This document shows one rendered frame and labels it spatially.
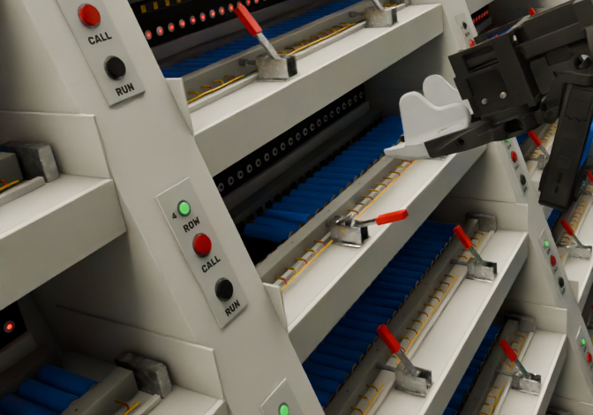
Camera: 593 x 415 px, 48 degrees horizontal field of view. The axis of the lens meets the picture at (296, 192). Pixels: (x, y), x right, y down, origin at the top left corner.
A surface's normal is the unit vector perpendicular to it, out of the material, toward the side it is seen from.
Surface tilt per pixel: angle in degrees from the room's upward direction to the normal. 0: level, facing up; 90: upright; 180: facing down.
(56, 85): 90
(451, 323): 18
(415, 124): 90
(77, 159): 90
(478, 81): 90
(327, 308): 108
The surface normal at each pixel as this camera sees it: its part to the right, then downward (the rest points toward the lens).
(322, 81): 0.84, 0.09
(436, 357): -0.14, -0.91
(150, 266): -0.52, 0.40
